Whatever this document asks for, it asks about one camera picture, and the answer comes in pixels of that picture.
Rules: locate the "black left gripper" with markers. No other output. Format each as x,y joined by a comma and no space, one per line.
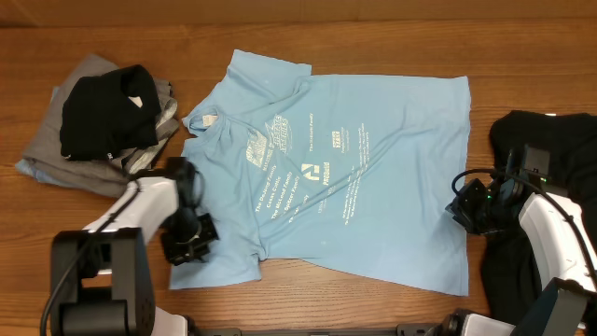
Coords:
179,254

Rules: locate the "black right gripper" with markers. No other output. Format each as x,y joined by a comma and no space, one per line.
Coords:
461,209

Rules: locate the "light blue printed t-shirt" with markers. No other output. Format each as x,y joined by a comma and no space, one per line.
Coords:
348,172

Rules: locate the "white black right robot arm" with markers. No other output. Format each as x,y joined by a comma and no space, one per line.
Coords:
564,255

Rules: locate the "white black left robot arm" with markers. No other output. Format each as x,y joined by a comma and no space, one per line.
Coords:
100,282

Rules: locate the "black crumpled garment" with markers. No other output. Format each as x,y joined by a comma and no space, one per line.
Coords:
509,274

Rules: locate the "black folded garment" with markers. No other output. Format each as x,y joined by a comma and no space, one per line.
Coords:
107,114

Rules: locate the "grey folded garment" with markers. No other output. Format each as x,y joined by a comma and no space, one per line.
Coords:
109,178

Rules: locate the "light blue folded garment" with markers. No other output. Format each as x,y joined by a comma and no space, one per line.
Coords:
42,159

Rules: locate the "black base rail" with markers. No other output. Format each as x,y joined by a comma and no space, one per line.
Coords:
416,329

